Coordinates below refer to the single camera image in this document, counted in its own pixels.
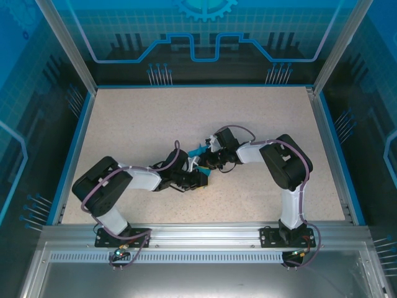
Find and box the aluminium corner post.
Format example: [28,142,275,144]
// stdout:
[33,0,99,94]
[312,0,366,96]

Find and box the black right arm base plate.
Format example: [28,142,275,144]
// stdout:
[259,225,321,248]

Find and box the aluminium frame crossbar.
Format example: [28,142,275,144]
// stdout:
[40,222,373,249]

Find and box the aluminium table side rail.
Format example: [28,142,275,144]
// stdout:
[305,86,357,225]

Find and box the blue table edge strip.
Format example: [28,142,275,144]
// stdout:
[45,91,97,226]
[318,92,367,226]

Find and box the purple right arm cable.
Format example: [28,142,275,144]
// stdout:
[218,124,325,271]

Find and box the slotted grey cable duct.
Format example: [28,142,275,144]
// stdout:
[48,251,314,264]

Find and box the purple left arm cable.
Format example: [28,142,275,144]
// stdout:
[80,140,182,271]

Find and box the blue gear print wall panel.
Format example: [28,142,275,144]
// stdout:
[61,0,351,87]

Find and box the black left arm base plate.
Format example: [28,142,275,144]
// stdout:
[94,227,153,248]

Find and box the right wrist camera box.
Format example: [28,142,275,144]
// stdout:
[205,133,220,153]

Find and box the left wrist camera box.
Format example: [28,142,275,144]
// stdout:
[185,155,200,172]

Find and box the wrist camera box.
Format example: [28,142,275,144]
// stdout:
[205,133,220,153]
[185,155,200,172]

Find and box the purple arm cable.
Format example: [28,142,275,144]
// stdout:
[218,124,325,271]
[80,140,182,271]

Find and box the blue circuit print side panel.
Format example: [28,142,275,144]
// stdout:
[319,0,397,298]
[0,0,92,298]

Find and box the grey metal tray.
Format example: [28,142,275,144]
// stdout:
[18,242,391,298]

